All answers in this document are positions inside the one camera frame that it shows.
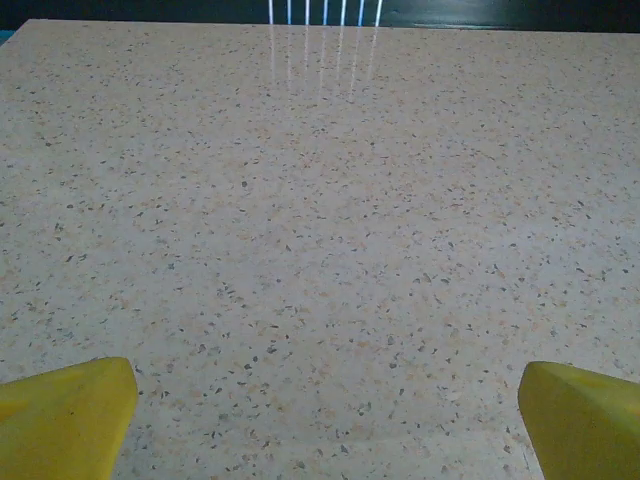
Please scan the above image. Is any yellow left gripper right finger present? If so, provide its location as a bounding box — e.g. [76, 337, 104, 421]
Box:
[518, 360, 640, 480]

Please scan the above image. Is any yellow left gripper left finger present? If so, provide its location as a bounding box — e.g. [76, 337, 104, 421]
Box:
[0, 356, 139, 480]

